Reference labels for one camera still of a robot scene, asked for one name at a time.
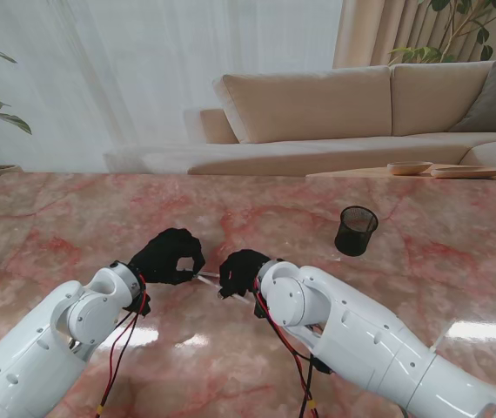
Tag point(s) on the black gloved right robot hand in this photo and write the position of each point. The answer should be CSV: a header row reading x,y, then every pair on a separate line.
x,y
239,272

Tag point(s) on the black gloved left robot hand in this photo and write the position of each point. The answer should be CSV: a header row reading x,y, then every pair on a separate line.
x,y
161,257

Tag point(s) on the white straw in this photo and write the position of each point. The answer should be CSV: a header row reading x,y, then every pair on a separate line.
x,y
209,278

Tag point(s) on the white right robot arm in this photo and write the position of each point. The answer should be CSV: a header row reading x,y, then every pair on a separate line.
x,y
352,331

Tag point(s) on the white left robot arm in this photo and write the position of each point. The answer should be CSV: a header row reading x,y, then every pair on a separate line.
x,y
35,357

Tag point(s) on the black mesh brush holder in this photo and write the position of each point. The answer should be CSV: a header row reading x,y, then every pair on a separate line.
x,y
357,235

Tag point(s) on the wooden coffee table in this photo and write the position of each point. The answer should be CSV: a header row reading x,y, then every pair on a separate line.
x,y
361,172

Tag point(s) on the beige sofa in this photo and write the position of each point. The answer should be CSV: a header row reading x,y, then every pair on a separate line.
x,y
309,100

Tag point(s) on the sheer white curtain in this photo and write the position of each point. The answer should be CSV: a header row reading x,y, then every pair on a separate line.
x,y
143,65

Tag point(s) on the wooden bowl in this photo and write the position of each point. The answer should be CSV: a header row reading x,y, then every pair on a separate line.
x,y
409,167

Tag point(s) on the flat wooden tray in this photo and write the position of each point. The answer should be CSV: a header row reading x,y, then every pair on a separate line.
x,y
465,172

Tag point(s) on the beige curtain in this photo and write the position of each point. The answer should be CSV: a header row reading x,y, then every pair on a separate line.
x,y
361,30

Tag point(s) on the tall green leafy plant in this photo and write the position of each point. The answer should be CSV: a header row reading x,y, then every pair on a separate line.
x,y
422,54

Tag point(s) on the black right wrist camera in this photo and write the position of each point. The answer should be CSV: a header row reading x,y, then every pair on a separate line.
x,y
261,310

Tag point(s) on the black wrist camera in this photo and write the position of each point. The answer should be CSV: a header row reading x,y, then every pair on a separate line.
x,y
141,307
261,310

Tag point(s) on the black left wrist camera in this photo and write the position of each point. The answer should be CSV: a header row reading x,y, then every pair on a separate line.
x,y
141,307

